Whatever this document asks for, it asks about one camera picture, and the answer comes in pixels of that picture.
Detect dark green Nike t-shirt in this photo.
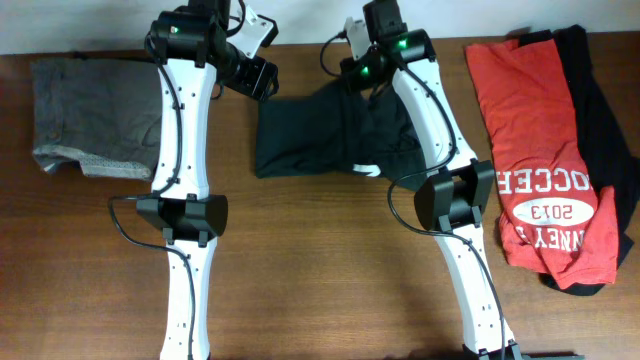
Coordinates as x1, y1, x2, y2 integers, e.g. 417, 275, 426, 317
255, 81, 426, 191

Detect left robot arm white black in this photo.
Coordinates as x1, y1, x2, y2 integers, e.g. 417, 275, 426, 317
136, 1, 278, 359

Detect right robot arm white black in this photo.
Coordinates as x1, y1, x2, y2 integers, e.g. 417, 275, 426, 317
341, 0, 523, 359

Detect folded grey shorts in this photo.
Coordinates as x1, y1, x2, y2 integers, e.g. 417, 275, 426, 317
30, 58, 162, 181

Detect red soccer t-shirt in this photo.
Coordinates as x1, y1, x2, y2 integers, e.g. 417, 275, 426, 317
465, 40, 619, 289

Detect black garment under red shirt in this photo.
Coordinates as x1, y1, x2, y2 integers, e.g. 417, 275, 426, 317
516, 25, 639, 265

